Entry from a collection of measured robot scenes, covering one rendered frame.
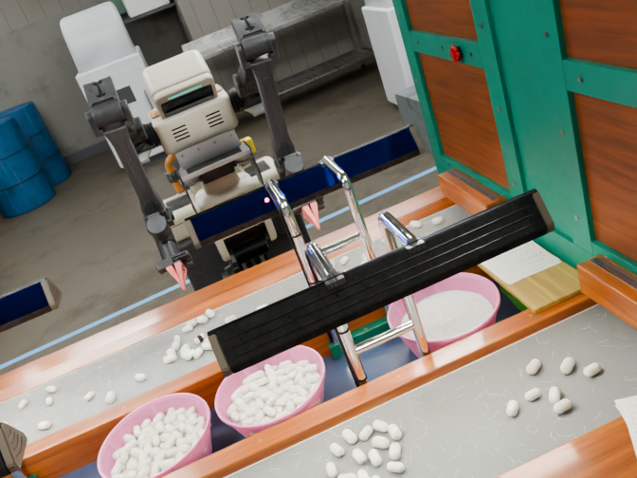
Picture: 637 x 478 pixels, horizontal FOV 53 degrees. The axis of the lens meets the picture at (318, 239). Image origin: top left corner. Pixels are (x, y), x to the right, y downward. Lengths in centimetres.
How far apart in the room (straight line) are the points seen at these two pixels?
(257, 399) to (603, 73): 97
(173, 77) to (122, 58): 447
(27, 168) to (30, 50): 165
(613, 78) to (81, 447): 140
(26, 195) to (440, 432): 617
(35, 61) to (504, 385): 735
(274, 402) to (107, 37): 557
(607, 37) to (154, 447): 124
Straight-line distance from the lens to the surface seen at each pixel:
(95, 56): 674
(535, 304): 147
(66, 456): 175
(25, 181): 707
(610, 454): 117
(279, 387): 155
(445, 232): 112
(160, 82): 219
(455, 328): 152
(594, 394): 130
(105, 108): 177
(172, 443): 155
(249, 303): 189
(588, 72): 125
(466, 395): 134
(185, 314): 196
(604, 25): 120
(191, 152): 225
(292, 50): 767
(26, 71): 821
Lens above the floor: 164
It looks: 26 degrees down
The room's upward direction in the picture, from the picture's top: 21 degrees counter-clockwise
